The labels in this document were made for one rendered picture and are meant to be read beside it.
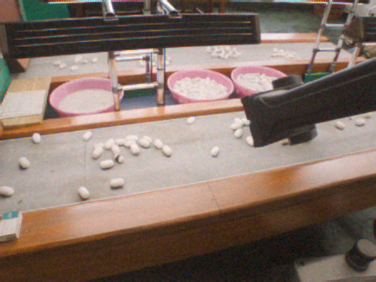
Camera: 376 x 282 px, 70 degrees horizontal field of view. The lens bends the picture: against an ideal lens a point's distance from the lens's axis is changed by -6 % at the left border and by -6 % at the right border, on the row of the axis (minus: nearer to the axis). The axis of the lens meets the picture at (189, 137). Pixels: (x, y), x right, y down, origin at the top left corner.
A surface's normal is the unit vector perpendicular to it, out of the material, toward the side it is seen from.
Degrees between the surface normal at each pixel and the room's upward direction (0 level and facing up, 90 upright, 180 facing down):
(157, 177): 0
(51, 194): 0
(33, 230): 0
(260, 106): 91
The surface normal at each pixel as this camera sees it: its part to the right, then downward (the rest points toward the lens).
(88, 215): 0.06, -0.79
